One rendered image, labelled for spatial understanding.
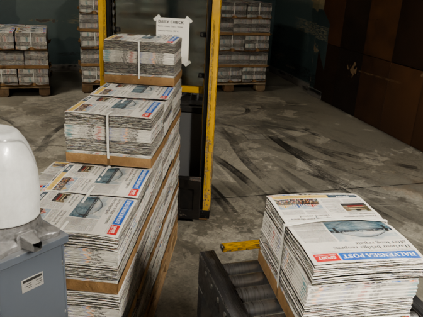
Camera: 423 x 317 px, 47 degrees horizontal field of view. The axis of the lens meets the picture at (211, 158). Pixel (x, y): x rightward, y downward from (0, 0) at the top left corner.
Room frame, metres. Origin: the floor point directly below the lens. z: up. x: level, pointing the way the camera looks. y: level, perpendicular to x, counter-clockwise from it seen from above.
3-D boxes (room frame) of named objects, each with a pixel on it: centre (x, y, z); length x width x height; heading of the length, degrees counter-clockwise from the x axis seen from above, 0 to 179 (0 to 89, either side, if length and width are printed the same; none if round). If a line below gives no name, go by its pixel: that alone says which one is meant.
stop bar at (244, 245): (1.43, -0.25, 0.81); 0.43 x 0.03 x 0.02; 107
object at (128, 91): (2.39, 0.40, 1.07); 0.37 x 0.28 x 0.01; 87
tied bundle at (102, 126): (2.10, 0.43, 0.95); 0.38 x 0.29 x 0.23; 85
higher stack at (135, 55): (2.69, 0.39, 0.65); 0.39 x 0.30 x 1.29; 86
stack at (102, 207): (1.96, 0.44, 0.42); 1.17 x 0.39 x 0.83; 176
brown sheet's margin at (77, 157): (2.10, 0.43, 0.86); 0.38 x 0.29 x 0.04; 85
